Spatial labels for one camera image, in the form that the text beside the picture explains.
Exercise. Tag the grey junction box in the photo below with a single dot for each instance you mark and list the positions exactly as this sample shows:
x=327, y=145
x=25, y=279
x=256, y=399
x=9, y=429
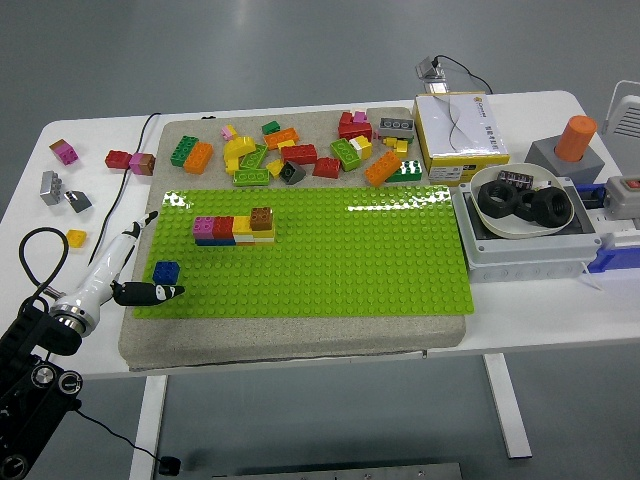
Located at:
x=525, y=255

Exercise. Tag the clear plastic device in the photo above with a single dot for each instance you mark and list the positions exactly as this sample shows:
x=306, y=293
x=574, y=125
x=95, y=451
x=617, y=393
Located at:
x=431, y=72

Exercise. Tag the yellow curved toy brick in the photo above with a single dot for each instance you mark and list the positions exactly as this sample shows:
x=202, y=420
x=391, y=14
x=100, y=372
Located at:
x=238, y=150

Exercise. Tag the dark purple component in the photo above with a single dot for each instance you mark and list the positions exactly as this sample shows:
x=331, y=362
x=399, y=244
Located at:
x=515, y=179

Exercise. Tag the red square toy brick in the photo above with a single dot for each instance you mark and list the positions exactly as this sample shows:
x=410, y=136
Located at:
x=326, y=168
x=117, y=159
x=223, y=227

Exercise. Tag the white rail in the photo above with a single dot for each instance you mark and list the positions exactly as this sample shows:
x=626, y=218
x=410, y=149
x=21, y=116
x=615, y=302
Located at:
x=620, y=227

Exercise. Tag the brown square toy brick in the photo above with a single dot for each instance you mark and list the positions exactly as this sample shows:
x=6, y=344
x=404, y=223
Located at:
x=261, y=219

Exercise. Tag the dark green long brick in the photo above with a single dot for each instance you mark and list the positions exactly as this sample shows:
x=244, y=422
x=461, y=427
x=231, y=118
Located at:
x=184, y=151

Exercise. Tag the green brick white studs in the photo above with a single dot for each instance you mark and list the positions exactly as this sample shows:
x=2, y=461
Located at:
x=407, y=171

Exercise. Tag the grey long toy brick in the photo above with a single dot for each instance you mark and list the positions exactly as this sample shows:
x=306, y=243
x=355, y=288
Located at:
x=396, y=127

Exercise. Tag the blue fixture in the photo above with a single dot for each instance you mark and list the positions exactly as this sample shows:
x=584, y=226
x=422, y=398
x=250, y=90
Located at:
x=612, y=257

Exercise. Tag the yellow long toy brick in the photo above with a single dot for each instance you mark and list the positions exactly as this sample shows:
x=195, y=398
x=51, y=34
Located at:
x=264, y=236

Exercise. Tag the dark grey slope brick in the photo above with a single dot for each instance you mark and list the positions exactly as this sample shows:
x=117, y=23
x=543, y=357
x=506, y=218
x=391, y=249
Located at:
x=78, y=201
x=292, y=172

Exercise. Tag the red large toy brick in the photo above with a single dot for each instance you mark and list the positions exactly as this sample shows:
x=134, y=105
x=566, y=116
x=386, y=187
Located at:
x=352, y=130

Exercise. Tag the grey-brown mat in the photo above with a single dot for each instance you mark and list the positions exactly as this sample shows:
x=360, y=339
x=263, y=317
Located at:
x=300, y=335

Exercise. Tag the light grey toy brick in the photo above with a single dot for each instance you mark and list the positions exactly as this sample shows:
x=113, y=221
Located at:
x=51, y=189

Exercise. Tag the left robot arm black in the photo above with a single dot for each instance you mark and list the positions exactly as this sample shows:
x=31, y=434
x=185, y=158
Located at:
x=30, y=335

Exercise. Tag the grey switch box red button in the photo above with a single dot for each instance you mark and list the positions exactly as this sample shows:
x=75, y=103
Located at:
x=622, y=200

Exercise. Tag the yellow small toy brick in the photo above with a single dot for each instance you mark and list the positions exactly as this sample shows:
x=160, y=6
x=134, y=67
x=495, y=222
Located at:
x=397, y=146
x=275, y=168

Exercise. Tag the white slotted appliance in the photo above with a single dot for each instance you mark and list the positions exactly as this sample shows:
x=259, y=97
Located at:
x=625, y=115

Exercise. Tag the white and yellow brick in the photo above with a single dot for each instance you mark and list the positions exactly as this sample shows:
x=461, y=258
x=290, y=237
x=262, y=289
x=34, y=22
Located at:
x=361, y=146

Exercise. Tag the lime green long brick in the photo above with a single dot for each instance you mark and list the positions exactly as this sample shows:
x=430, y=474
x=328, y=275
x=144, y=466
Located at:
x=345, y=155
x=251, y=177
x=255, y=156

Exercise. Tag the blue square toy brick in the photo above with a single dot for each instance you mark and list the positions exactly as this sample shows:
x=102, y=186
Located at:
x=166, y=272

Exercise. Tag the white bowl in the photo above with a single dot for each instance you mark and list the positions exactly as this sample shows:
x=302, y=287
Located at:
x=500, y=227

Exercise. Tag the white table leg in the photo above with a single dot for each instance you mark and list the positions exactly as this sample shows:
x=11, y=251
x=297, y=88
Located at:
x=147, y=425
x=507, y=405

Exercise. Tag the black hex nut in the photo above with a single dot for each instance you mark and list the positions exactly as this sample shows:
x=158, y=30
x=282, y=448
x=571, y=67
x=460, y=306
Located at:
x=497, y=200
x=524, y=210
x=550, y=210

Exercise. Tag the green studded baseplate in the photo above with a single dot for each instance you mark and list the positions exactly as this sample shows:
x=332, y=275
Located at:
x=325, y=260

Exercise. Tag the white zip tie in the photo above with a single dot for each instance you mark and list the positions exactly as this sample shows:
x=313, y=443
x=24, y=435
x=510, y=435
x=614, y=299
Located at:
x=592, y=280

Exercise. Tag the pink square toy brick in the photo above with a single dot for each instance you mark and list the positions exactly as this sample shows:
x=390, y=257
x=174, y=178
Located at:
x=203, y=227
x=67, y=156

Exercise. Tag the grey block with hole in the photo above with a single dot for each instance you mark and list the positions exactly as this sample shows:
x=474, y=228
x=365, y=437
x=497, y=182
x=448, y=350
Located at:
x=550, y=160

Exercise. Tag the white flat toy brick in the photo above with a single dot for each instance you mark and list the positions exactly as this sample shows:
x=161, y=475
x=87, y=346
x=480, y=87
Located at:
x=244, y=239

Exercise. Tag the red long toy brick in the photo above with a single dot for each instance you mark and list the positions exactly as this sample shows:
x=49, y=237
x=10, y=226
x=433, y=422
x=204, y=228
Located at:
x=300, y=154

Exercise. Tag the yellow square toy brick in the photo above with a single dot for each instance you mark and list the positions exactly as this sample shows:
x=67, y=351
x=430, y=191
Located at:
x=242, y=225

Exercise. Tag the yellow and white cardboard box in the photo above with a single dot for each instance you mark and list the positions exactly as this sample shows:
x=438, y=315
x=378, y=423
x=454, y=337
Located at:
x=460, y=130

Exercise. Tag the pink and yellow small brick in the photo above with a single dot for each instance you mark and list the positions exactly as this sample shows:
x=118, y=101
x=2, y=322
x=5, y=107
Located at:
x=229, y=132

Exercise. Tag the yellow flat toy brick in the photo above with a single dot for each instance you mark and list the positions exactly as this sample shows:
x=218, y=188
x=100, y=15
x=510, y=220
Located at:
x=286, y=144
x=76, y=238

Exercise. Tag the pink small toy brick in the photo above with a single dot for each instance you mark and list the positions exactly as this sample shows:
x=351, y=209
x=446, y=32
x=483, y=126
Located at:
x=360, y=117

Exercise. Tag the orange cylinder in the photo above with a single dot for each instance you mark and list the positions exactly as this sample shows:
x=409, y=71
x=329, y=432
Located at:
x=576, y=137

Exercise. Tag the orange long toy brick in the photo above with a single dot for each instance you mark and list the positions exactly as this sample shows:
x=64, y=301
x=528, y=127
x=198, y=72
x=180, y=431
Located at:
x=281, y=138
x=382, y=168
x=198, y=158

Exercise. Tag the blue flat toy brick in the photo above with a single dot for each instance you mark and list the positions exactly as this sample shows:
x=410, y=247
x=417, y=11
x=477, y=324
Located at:
x=215, y=242

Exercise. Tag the green small toy brick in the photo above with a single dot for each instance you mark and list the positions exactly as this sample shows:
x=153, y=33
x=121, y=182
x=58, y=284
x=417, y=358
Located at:
x=270, y=127

